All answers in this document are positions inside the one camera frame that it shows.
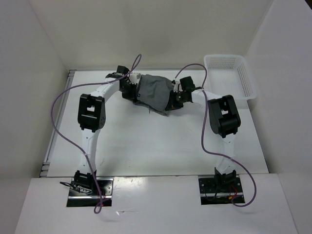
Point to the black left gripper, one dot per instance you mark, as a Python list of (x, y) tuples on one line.
[(132, 96)]

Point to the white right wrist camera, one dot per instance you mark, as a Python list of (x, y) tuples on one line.
[(177, 86)]

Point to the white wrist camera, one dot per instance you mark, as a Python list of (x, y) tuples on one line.
[(177, 86), (134, 78)]

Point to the aluminium table frame rail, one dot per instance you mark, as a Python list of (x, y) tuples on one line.
[(60, 111)]

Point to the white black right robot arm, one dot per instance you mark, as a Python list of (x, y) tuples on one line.
[(222, 115)]

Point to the grey shorts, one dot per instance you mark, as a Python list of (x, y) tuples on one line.
[(153, 92)]

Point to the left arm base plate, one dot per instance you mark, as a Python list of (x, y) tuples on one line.
[(82, 197)]

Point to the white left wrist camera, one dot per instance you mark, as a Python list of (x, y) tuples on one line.
[(134, 78)]

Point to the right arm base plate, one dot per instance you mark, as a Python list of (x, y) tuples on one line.
[(212, 194)]

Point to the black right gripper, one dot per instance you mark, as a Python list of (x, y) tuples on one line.
[(172, 104)]

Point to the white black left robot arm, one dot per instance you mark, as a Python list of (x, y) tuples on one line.
[(92, 117)]

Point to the white plastic basket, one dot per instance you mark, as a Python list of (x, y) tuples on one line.
[(229, 75)]

